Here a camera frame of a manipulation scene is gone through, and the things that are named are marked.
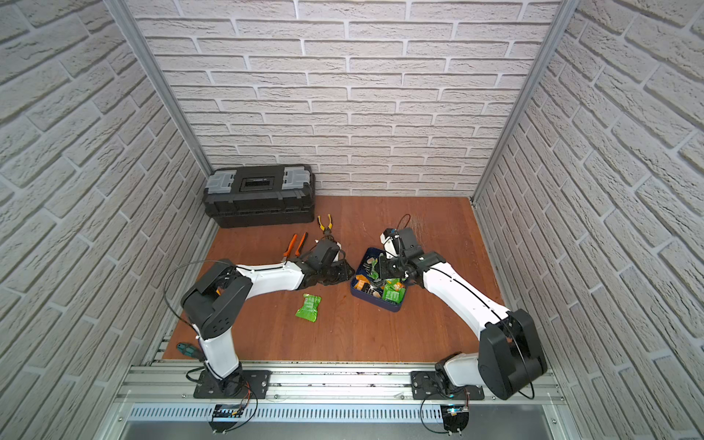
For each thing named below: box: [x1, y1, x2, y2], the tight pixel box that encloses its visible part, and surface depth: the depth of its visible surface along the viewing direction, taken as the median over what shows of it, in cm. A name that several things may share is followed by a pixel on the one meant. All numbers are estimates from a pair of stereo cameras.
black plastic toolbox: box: [202, 164, 317, 229], surface depth 102 cm
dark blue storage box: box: [350, 247, 407, 313], surface depth 91 cm
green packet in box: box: [382, 277, 407, 304], surface depth 90 cm
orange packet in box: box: [353, 275, 371, 291], surface depth 94 cm
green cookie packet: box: [295, 293, 322, 323], surface depth 89 cm
